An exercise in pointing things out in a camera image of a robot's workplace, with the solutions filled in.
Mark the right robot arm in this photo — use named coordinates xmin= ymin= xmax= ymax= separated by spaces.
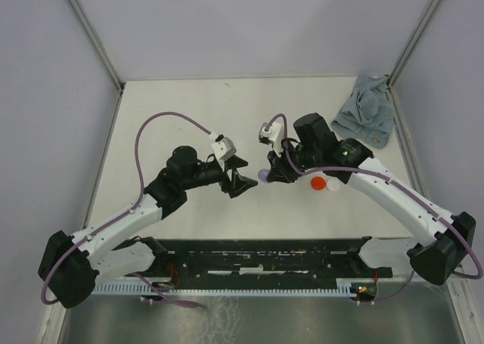
xmin=259 ymin=113 xmax=483 ymax=285

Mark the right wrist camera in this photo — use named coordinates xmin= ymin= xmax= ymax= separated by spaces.
xmin=258 ymin=122 xmax=285 ymax=157

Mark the purple cable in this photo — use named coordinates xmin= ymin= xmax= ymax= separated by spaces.
xmin=264 ymin=113 xmax=481 ymax=303
xmin=40 ymin=111 xmax=216 ymax=305

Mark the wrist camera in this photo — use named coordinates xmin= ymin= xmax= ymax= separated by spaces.
xmin=209 ymin=132 xmax=237 ymax=162
xmin=258 ymin=122 xmax=285 ymax=157

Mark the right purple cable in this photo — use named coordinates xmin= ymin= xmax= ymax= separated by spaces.
xmin=264 ymin=113 xmax=481 ymax=303

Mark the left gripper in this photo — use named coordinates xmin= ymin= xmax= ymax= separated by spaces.
xmin=182 ymin=155 xmax=258 ymax=198

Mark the left aluminium frame post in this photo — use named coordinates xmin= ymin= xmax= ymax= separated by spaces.
xmin=65 ymin=0 xmax=125 ymax=92

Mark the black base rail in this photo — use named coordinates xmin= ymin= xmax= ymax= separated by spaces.
xmin=142 ymin=237 xmax=393 ymax=290

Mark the right aluminium frame post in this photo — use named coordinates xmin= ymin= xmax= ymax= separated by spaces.
xmin=387 ymin=0 xmax=445 ymax=88

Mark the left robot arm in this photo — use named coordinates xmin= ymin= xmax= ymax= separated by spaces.
xmin=38 ymin=143 xmax=258 ymax=308

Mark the blue denim cloth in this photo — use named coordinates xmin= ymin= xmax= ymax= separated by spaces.
xmin=330 ymin=76 xmax=395 ymax=149

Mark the aluminium frame post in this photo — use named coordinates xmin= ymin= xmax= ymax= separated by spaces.
xmin=65 ymin=0 xmax=125 ymax=92
xmin=387 ymin=0 xmax=445 ymax=88

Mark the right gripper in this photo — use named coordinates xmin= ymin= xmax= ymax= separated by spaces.
xmin=267 ymin=138 xmax=321 ymax=184

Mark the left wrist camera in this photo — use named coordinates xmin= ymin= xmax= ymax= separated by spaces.
xmin=209 ymin=132 xmax=237 ymax=162

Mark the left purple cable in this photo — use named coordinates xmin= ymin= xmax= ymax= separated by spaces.
xmin=40 ymin=111 xmax=216 ymax=305

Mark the white cable duct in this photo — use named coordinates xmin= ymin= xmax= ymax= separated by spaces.
xmin=92 ymin=280 xmax=356 ymax=299

